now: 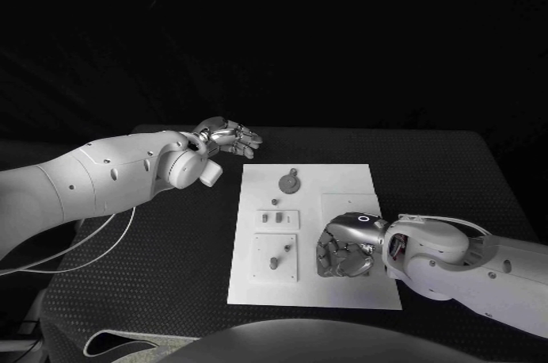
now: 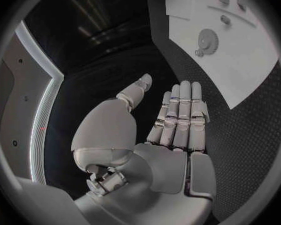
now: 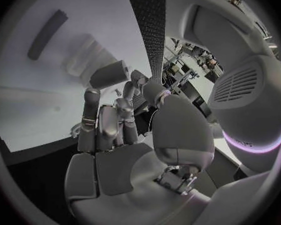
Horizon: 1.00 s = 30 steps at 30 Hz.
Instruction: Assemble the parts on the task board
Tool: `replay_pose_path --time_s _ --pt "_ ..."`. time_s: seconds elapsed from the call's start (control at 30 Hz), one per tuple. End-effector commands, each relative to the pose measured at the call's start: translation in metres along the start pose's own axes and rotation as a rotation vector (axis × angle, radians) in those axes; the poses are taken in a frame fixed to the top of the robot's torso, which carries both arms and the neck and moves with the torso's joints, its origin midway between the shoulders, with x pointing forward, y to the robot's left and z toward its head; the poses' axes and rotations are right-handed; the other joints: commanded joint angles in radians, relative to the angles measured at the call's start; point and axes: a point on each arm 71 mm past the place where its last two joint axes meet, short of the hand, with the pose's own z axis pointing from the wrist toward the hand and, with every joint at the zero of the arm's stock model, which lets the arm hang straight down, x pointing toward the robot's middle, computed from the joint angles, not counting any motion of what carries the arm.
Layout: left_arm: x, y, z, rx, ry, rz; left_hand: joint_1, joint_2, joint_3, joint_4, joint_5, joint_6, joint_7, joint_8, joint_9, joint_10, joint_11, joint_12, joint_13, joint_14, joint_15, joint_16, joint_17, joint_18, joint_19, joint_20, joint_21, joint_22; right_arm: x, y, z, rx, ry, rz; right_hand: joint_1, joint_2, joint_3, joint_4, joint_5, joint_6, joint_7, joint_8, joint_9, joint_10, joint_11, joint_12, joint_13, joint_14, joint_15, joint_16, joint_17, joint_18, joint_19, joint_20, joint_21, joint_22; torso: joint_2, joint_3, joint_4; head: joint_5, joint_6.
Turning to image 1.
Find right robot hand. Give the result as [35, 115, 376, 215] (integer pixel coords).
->
[315, 211, 388, 279]

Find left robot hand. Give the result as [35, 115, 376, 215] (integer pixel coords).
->
[192, 116, 264, 159]

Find white task board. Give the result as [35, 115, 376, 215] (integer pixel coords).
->
[227, 163, 403, 311]

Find grey gear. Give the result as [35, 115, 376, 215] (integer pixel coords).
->
[277, 167, 303, 196]

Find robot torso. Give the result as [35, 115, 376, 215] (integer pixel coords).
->
[156, 318, 488, 363]

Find white cable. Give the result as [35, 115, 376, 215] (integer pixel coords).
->
[0, 206, 138, 277]
[397, 213, 492, 238]
[0, 212, 119, 273]

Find grey fabric strap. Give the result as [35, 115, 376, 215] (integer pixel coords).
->
[83, 328, 202, 363]

